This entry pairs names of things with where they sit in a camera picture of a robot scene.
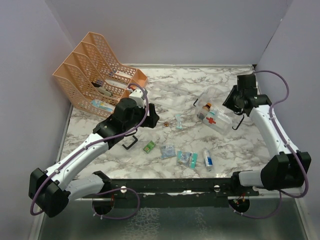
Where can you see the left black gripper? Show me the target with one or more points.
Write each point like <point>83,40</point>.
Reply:
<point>152,119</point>

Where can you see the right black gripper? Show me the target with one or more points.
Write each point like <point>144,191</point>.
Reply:
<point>228,103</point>

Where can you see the white gauze packet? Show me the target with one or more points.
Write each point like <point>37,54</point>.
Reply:
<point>222,120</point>

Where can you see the white green-label bottle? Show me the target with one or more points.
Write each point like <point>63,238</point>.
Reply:
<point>214,111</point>

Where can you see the clear first aid box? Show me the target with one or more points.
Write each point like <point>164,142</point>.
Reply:
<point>215,97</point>

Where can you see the silver blue pill packet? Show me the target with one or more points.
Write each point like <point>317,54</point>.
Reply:
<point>167,151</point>

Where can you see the brown medicine bottle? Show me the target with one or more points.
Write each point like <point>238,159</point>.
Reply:
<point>204,111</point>

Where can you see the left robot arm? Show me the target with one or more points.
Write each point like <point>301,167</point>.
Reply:
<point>53,188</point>

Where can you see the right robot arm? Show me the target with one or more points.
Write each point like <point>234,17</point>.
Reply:
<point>288,166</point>

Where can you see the green small medicine box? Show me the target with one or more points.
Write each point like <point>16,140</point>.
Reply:
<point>149,147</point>

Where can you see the clear plastic tray insert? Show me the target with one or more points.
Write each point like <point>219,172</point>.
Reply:
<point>170,96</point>

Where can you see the teal white swab packet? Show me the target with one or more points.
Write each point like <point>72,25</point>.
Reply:
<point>178,121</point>

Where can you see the teal bandage packet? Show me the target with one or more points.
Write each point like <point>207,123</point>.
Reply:
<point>188,159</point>

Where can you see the blue packet in organizer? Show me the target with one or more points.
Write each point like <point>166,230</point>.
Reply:
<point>102,105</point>

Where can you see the dark item in organizer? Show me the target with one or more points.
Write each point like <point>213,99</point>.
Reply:
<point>103,88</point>

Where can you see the red white box in organizer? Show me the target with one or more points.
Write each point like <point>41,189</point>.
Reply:
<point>122,74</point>

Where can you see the white blue tube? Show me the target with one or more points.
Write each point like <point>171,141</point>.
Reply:
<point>207,159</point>

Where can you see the peach plastic file organizer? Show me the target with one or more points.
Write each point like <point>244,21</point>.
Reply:
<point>94,59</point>

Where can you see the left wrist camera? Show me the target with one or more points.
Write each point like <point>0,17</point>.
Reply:
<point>138,96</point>

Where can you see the clear box lid black handle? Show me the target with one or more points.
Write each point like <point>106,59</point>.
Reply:
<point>122,145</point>

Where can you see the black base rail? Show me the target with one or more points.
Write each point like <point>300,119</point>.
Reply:
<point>168,193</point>

